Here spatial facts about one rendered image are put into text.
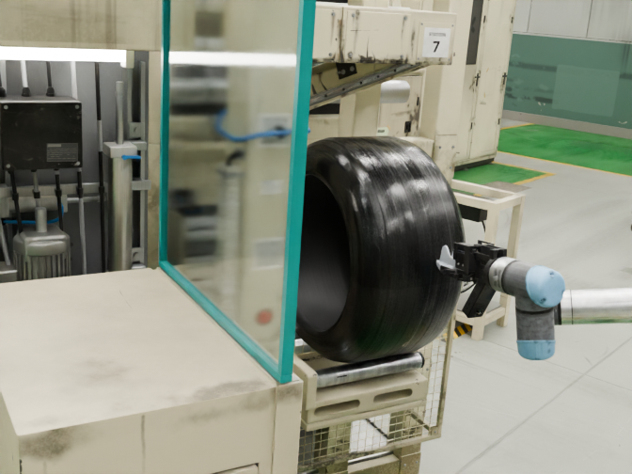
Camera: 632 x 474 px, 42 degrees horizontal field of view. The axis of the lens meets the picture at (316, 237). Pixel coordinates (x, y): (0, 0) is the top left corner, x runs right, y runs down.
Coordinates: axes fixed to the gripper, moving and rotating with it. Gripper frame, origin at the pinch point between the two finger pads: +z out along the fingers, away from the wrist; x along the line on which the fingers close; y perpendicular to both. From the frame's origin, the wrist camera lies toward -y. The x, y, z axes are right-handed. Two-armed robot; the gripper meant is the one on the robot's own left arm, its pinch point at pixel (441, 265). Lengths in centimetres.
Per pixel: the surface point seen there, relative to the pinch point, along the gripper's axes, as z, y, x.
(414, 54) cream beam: 42, 50, -21
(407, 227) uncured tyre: 3.0, 9.1, 7.7
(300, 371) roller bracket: 17.1, -26.4, 27.9
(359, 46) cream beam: 41, 51, -3
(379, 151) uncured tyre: 17.6, 25.2, 6.2
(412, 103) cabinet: 431, 27, -299
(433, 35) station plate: 41, 55, -26
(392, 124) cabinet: 423, 10, -274
